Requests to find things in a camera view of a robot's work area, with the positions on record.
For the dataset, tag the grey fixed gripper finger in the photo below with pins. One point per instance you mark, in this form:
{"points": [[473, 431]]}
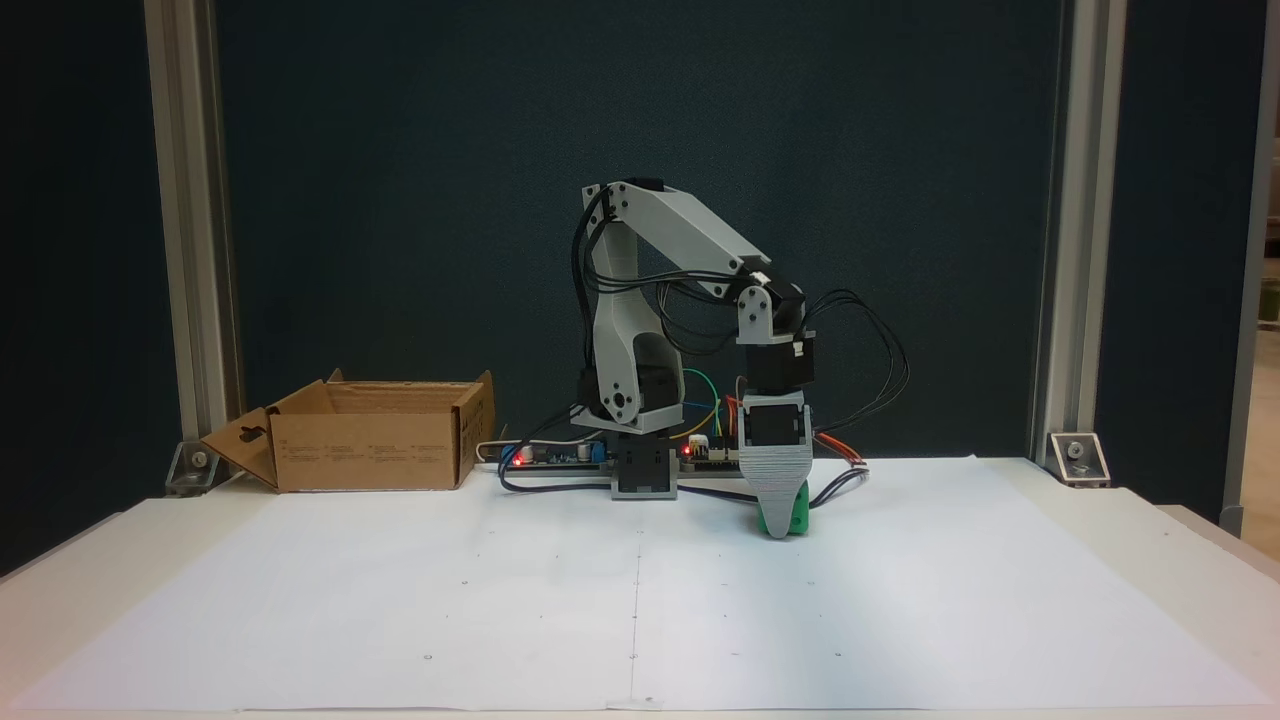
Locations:
{"points": [[776, 480]]}

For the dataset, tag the green dice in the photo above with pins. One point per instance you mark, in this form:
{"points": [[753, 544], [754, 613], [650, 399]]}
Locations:
{"points": [[801, 520]]}

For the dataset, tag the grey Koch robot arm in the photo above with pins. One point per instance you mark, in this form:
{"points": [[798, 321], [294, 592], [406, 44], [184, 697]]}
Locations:
{"points": [[620, 330]]}

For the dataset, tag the large white paper sheet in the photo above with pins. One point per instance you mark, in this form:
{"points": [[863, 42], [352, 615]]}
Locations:
{"points": [[640, 600]]}

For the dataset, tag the blue circuit board red LED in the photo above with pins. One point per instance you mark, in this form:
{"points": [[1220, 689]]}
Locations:
{"points": [[555, 457]]}

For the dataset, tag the clear tape piece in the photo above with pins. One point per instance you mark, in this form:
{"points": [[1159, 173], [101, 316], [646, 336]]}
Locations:
{"points": [[636, 703]]}

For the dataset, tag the brown cardboard box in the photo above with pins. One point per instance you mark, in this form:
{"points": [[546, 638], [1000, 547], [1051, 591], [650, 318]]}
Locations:
{"points": [[370, 450]]}

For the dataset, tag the aluminium corner bracket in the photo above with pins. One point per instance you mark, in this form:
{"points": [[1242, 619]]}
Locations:
{"points": [[1078, 458], [195, 466]]}

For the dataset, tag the aluminium frame post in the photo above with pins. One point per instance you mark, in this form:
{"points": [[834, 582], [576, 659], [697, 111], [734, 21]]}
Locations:
{"points": [[1246, 300], [1078, 230], [190, 230]]}

